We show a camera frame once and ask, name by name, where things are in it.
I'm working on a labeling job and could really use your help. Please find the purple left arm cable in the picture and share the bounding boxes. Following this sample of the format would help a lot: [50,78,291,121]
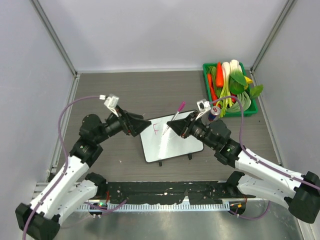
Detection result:
[21,96,128,240]

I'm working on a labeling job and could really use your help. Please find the green plastic vegetable bin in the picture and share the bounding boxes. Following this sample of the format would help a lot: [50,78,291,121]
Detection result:
[202,63,258,118]

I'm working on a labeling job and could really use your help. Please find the white green bok choy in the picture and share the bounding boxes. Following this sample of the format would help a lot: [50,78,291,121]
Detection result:
[222,59,248,95]

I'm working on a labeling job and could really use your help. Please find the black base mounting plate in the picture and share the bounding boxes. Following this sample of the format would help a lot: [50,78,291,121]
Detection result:
[100,181,254,205]

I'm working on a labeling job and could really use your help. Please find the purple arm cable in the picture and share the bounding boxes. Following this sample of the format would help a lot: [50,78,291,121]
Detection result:
[208,96,320,221]
[21,96,128,240]

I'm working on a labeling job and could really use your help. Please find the green leaf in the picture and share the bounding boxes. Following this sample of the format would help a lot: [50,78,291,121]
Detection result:
[249,84,264,99]

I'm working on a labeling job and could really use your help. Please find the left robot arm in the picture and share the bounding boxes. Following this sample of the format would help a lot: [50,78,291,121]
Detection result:
[15,107,152,240]

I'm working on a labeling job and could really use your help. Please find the magenta capped white marker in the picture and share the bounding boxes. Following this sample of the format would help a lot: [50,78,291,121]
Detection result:
[162,101,186,135]

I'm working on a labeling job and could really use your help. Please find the large orange carrot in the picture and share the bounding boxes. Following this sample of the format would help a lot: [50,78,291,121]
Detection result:
[215,62,224,88]

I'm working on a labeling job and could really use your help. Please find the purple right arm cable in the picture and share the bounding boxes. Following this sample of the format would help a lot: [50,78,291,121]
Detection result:
[208,96,320,221]

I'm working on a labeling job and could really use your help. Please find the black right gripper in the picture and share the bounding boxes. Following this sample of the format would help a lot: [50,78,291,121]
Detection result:
[167,111,218,150]

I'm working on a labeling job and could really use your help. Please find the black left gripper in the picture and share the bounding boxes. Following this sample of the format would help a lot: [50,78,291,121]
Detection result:
[96,104,152,144]

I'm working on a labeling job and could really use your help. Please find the blue silver drink can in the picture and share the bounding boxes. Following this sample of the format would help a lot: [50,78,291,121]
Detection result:
[205,106,221,125]

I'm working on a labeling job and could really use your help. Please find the green celery stalks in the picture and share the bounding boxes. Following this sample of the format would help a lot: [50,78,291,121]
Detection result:
[215,83,233,118]

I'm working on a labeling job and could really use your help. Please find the yellow pepper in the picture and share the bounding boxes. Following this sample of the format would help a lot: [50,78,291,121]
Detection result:
[244,76,253,90]

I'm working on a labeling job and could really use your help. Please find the white slotted cable duct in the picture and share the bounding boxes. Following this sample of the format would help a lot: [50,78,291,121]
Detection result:
[77,201,230,213]

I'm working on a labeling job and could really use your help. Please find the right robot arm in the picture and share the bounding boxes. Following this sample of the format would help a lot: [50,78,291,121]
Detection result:
[167,111,320,224]

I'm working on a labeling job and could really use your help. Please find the pale green bok choy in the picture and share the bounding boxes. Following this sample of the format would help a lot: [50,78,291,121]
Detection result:
[226,91,251,114]

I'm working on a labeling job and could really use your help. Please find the small orange carrot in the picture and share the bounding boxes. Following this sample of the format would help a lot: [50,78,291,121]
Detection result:
[206,73,218,101]

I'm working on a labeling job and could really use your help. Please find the white whiteboard black frame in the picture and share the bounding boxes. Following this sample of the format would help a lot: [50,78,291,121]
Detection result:
[140,114,204,163]

